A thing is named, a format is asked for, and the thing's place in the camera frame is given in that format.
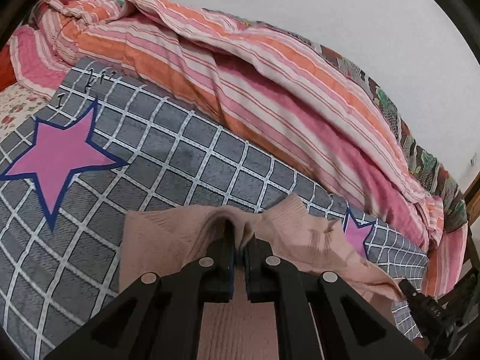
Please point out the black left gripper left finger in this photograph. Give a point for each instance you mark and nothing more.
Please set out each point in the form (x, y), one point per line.
(159, 317)

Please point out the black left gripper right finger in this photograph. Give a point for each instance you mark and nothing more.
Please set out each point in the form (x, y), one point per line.
(319, 316)

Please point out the pink knit sweater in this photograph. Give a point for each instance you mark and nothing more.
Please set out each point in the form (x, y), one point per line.
(164, 241)

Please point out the wooden bed footboard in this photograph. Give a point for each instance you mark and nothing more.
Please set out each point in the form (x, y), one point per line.
(472, 209)

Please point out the multicolour patterned blanket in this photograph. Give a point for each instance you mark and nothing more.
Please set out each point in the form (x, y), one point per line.
(423, 165)

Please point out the grey checkered star bedsheet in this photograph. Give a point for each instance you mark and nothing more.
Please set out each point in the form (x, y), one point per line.
(55, 279)

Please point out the pink orange striped quilt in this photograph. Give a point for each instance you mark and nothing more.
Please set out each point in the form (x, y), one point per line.
(263, 85)

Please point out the floral white bedsheet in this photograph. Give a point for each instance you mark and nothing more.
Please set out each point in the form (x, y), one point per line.
(17, 103)

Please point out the red pillow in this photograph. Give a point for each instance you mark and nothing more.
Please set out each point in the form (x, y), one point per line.
(7, 74)

